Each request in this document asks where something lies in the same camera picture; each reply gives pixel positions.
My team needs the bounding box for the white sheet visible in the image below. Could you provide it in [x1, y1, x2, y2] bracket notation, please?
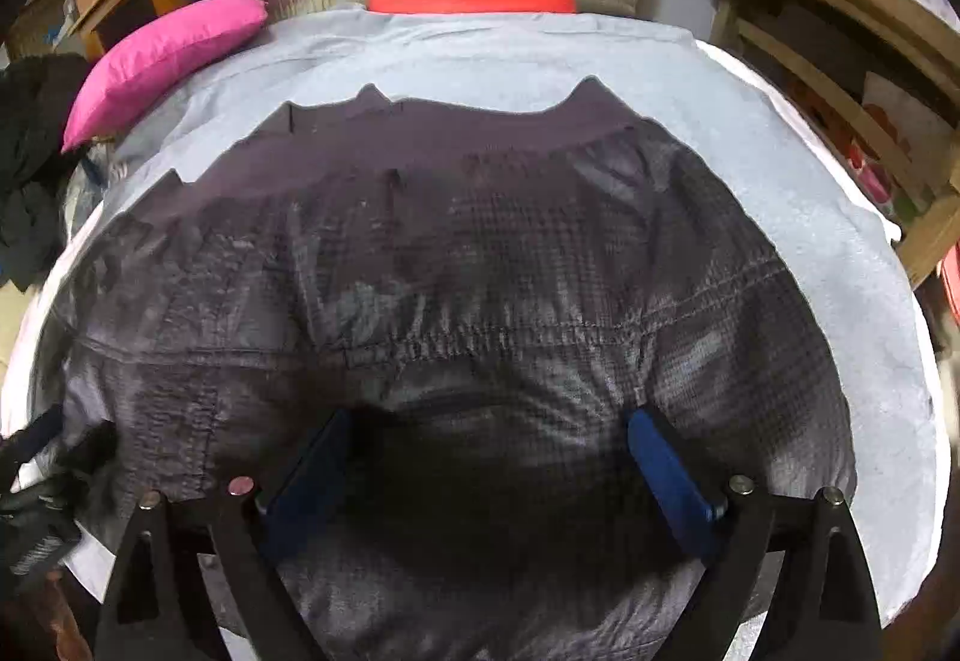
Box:
[0, 34, 946, 632]

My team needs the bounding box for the pink pillow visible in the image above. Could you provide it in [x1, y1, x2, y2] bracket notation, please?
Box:
[61, 0, 269, 153]

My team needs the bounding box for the black puffer jacket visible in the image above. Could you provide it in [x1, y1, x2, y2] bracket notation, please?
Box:
[0, 53, 95, 291]

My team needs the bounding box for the grey blanket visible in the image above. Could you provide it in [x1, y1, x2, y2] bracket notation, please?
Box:
[0, 8, 942, 661]

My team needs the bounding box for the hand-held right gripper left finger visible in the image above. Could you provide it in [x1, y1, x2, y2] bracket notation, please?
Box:
[97, 408, 355, 661]

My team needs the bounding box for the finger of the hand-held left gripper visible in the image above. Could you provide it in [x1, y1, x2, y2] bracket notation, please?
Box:
[52, 421, 117, 482]
[0, 406, 67, 489]

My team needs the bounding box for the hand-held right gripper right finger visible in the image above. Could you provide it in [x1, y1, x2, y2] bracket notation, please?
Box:
[628, 406, 882, 661]

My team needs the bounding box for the person's left hand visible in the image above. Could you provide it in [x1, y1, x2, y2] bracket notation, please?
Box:
[34, 567, 102, 661]

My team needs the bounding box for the wooden table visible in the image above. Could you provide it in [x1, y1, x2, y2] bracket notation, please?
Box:
[660, 0, 960, 287]

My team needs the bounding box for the dark purple quilted jacket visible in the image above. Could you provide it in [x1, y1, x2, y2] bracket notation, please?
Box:
[45, 76, 860, 661]

